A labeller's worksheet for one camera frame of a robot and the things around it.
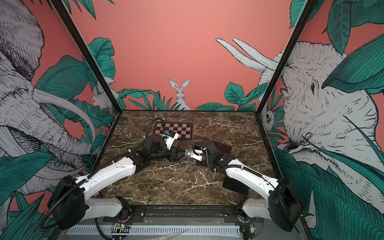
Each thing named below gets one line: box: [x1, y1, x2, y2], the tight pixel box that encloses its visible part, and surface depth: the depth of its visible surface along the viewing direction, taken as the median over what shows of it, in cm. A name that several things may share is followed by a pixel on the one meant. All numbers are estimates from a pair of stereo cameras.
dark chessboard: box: [154, 123, 193, 140], surface depth 109 cm
